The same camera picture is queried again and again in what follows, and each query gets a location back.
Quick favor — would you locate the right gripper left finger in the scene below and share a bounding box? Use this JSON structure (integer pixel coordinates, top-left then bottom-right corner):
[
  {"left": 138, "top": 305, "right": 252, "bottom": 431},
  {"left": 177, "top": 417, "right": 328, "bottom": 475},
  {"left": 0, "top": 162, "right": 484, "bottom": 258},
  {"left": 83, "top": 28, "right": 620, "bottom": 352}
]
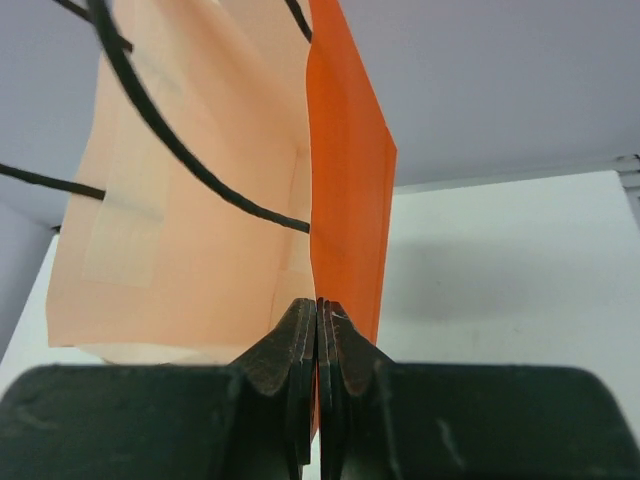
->
[{"left": 227, "top": 298, "right": 317, "bottom": 479}]

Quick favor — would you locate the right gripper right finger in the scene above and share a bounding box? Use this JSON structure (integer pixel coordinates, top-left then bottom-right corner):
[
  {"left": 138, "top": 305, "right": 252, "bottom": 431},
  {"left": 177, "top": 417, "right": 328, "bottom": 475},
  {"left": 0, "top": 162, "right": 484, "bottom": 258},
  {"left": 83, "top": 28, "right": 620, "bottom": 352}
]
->
[{"left": 317, "top": 298, "right": 392, "bottom": 479}]

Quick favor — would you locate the orange paper bag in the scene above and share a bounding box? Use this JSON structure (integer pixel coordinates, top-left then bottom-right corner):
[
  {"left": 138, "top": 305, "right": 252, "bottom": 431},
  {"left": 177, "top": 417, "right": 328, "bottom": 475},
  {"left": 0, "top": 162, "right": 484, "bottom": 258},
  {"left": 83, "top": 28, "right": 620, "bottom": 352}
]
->
[{"left": 0, "top": 0, "right": 399, "bottom": 441}]

